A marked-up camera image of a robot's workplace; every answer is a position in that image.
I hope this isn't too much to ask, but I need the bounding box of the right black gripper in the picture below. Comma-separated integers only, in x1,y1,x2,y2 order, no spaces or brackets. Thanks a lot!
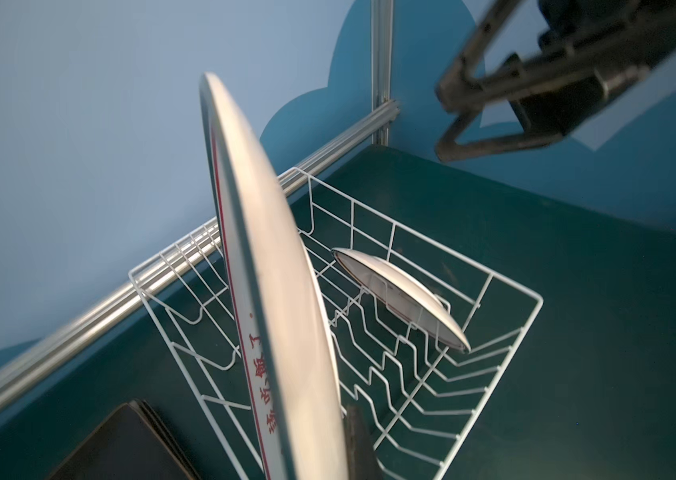
435,1,676,163

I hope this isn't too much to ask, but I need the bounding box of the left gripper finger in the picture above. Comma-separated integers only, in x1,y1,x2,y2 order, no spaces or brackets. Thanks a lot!
344,405,384,480

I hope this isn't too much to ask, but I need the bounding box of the white round plate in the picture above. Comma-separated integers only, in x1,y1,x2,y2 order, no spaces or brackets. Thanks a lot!
331,248,471,352
200,73,349,479

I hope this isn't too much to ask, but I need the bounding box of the right aluminium frame post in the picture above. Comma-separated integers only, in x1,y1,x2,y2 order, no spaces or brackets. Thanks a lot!
371,0,396,147

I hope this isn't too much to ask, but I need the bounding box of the white wire dish rack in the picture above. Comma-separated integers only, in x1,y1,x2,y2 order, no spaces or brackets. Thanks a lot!
129,174,544,479

